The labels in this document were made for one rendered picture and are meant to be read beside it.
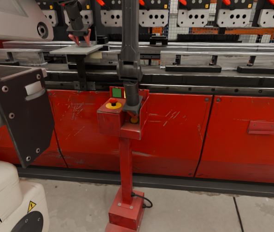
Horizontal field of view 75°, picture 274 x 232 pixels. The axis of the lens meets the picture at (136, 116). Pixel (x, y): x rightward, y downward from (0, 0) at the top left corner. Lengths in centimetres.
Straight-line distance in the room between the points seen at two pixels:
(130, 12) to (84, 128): 80
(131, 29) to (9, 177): 51
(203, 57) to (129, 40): 58
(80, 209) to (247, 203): 116
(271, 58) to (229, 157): 62
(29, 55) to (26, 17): 112
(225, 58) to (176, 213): 101
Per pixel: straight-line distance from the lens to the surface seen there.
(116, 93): 90
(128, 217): 120
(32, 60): 133
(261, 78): 112
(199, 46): 138
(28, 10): 22
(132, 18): 64
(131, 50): 64
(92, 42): 117
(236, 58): 118
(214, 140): 122
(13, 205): 44
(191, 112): 108
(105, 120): 80
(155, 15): 107
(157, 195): 144
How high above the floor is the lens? 112
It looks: 28 degrees down
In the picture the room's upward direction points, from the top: straight up
